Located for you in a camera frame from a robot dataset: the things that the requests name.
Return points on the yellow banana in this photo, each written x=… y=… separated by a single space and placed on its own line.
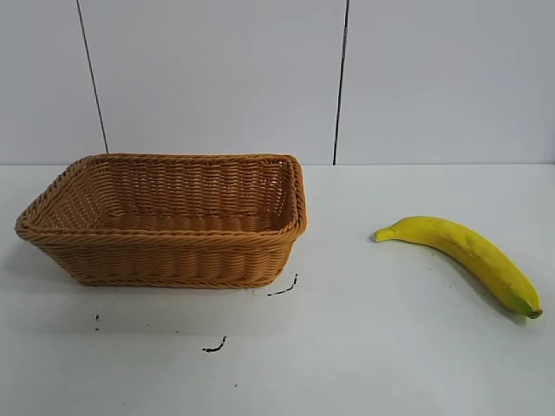
x=472 y=251

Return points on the brown woven wicker basket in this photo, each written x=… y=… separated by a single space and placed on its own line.
x=173 y=260

